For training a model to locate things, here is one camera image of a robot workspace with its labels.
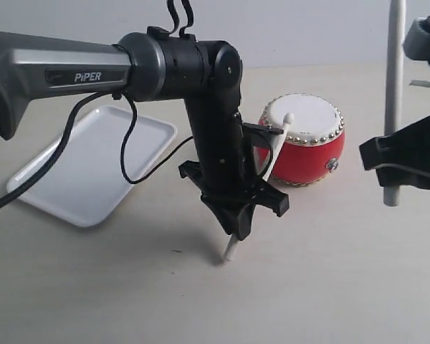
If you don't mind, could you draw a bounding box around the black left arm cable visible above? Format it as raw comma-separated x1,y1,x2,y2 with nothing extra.
0,0,277,216

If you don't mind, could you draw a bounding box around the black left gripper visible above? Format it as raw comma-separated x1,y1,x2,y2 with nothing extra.
178,123,289,241

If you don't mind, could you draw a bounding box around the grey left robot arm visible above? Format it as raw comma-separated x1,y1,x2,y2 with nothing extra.
0,27,289,240

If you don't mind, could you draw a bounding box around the small red drum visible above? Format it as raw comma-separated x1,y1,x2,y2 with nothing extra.
259,93,345,186

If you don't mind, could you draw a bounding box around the white wooden drumstick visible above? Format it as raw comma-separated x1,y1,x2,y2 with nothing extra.
383,0,406,207
221,113,294,264

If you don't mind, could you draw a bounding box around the white rectangular plastic tray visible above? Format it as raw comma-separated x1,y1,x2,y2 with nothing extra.
7,105,178,228

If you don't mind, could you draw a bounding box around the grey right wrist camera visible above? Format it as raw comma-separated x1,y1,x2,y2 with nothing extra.
403,15,430,66

